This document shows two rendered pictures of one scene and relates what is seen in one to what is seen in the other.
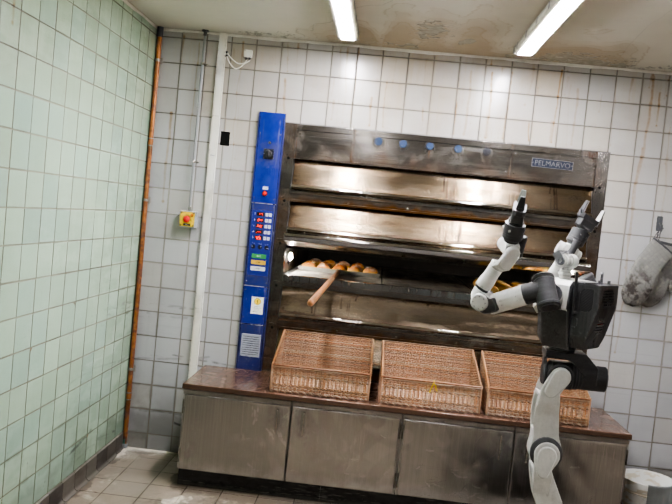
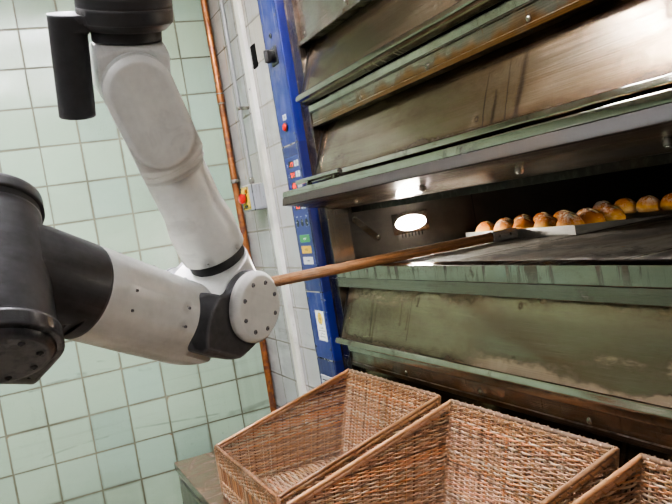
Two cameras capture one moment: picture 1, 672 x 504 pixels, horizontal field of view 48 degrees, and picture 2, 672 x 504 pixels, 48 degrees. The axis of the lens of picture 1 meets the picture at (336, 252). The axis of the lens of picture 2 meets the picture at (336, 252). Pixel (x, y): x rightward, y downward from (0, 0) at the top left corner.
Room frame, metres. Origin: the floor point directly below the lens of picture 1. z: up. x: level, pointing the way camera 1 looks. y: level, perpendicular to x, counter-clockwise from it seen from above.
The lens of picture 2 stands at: (3.50, -1.87, 1.35)
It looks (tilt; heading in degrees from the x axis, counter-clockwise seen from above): 3 degrees down; 63
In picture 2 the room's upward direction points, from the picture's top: 9 degrees counter-clockwise
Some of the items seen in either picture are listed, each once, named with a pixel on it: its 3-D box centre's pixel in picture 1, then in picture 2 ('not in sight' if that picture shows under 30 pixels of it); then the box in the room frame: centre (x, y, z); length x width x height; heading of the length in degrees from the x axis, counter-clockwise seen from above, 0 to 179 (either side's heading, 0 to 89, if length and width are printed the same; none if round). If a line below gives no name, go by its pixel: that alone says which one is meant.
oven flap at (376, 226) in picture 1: (435, 230); (480, 98); (4.54, -0.59, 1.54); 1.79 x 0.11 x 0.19; 87
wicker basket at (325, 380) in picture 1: (324, 363); (323, 448); (4.30, 0.00, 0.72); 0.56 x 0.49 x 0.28; 87
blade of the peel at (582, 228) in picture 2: (340, 269); (560, 224); (5.23, -0.04, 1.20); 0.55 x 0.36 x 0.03; 86
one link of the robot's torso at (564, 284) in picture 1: (573, 310); not in sight; (3.33, -1.08, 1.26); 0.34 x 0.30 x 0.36; 138
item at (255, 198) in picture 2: (188, 219); (254, 197); (4.58, 0.91, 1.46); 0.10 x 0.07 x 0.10; 87
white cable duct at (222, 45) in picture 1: (206, 222); (269, 196); (4.61, 0.81, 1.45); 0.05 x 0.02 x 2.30; 87
